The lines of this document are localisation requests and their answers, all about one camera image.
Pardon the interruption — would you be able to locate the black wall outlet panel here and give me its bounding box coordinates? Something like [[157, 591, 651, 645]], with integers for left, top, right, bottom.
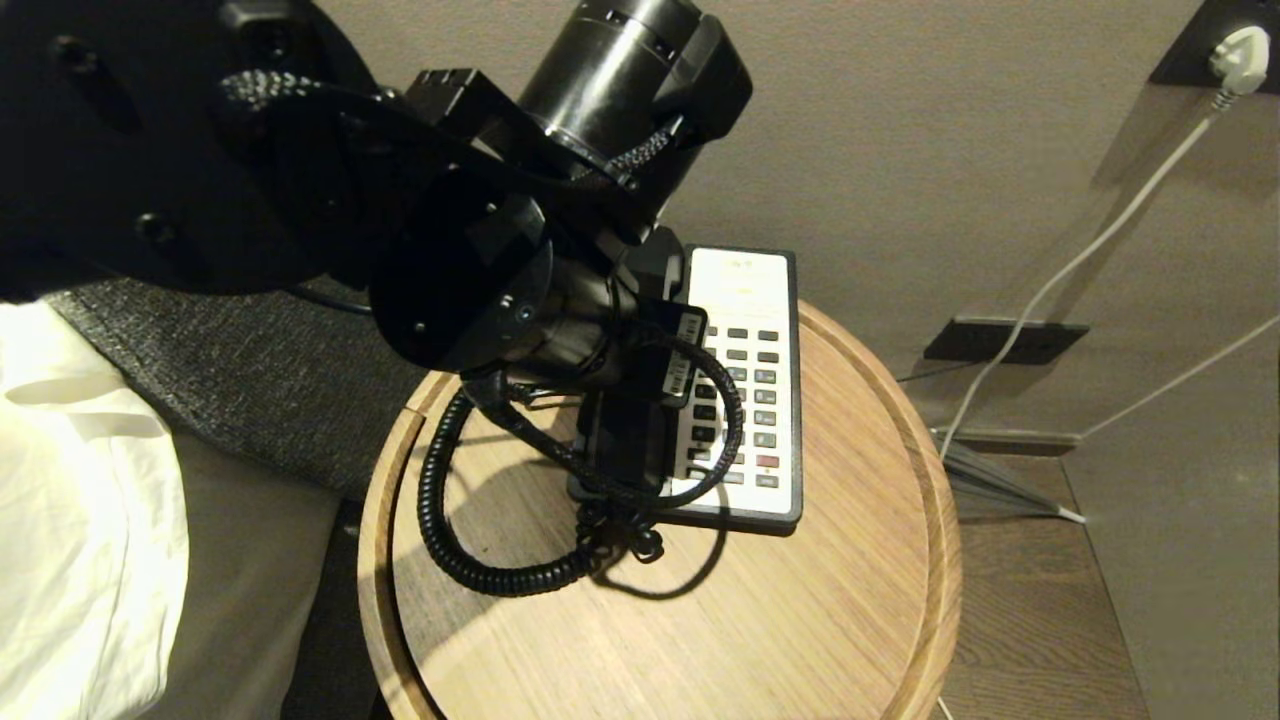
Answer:
[[921, 316, 1092, 367]]

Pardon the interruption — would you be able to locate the grey fabric bed panel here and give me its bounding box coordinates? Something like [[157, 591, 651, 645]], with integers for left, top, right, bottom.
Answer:
[[44, 275, 433, 503]]

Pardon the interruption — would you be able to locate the white power cable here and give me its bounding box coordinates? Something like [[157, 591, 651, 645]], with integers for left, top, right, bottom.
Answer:
[[938, 88, 1229, 525]]

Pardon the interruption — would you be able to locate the white power plug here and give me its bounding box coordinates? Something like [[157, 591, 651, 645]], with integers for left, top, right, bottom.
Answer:
[[1207, 24, 1272, 98]]

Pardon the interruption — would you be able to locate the beige bed base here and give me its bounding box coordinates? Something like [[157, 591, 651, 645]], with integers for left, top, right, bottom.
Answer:
[[138, 428, 343, 720]]

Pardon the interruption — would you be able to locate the white bed sheet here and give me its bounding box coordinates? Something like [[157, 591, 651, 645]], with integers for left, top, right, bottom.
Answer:
[[0, 298, 192, 720]]

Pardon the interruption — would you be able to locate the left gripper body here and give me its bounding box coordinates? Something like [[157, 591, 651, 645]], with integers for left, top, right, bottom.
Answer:
[[520, 262, 712, 409]]

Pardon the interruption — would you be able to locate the black coiled phone cord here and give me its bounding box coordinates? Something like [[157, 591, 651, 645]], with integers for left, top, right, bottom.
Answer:
[[417, 385, 667, 599]]

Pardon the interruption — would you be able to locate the white desk phone base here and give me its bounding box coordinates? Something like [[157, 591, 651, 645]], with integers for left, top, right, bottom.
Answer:
[[568, 245, 805, 536]]

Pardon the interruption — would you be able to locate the thin white cable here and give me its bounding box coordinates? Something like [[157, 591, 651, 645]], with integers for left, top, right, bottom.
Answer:
[[1078, 314, 1280, 442]]

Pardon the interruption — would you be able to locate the black phone handset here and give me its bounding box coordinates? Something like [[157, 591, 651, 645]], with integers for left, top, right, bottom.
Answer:
[[568, 226, 693, 513]]

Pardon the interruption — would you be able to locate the black wall socket plate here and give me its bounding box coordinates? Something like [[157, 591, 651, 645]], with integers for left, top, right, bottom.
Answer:
[[1147, 0, 1280, 97]]

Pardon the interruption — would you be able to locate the round wooden side table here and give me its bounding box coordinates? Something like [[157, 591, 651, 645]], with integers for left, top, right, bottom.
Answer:
[[357, 298, 964, 720]]

